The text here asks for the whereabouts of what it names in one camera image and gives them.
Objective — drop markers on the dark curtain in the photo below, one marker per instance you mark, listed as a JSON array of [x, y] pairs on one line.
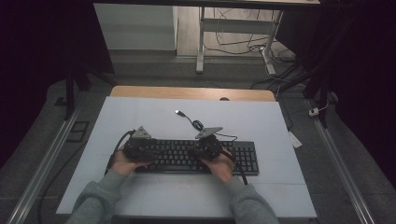
[[31, 46], [367, 62]]

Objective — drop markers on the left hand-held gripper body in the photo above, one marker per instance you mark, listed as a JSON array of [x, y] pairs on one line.
[[137, 149]]

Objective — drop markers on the white paper tag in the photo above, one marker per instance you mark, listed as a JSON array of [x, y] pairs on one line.
[[295, 141]]

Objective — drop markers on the aluminium rail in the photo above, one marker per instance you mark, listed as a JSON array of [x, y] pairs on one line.
[[40, 174], [339, 168]]

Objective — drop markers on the small white box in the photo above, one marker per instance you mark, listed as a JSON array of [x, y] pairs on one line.
[[313, 112]]

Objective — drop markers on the white-legged desk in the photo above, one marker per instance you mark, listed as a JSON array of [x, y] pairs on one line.
[[232, 25]]

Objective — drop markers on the black keyboard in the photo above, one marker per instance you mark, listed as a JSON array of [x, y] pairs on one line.
[[246, 157]]

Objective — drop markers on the black metal stand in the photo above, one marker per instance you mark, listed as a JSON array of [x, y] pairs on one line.
[[69, 93], [322, 102]]

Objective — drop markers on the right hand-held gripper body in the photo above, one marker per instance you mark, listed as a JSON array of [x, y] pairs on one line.
[[210, 148]]

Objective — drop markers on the person's right hand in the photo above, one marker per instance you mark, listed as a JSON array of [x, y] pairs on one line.
[[222, 169]]

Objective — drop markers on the white table mat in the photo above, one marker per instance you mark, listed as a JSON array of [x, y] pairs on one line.
[[155, 118]]

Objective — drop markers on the person's left hand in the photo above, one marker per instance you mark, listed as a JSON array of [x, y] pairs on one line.
[[123, 166]]

